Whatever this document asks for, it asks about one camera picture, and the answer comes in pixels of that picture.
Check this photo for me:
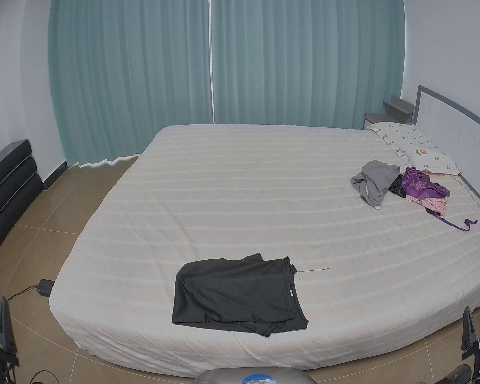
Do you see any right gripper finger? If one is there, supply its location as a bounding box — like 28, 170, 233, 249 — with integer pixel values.
461, 306, 479, 362

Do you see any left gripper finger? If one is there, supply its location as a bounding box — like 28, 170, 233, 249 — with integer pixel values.
0, 296, 19, 367

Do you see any black T-shirt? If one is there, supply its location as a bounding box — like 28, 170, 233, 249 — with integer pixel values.
172, 253, 331, 337

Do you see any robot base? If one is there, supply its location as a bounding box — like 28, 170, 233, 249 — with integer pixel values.
191, 367, 314, 384

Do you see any black power adapter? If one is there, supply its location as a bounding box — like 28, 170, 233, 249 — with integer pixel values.
37, 278, 57, 299

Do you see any pink garment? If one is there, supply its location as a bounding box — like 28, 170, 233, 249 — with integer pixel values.
409, 197, 449, 218

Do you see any black chest of drawers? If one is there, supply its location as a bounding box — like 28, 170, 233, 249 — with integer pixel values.
0, 139, 44, 246

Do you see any purple garment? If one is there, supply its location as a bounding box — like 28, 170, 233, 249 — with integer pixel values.
401, 167, 480, 232

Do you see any black patterned garment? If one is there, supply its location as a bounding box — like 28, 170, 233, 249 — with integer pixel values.
389, 176, 407, 199

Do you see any grey garment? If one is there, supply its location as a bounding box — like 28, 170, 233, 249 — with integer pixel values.
350, 160, 402, 210

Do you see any white printed pillow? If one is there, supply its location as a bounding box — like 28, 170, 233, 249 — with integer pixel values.
367, 122, 463, 176

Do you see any grey bedside table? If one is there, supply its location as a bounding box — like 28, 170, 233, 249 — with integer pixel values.
364, 95, 414, 130

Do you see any blue-green curtain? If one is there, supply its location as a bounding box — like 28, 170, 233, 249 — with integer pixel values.
210, 0, 407, 130
48, 0, 214, 167

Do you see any black cable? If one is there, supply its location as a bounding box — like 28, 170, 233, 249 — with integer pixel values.
28, 369, 57, 384
7, 284, 40, 301

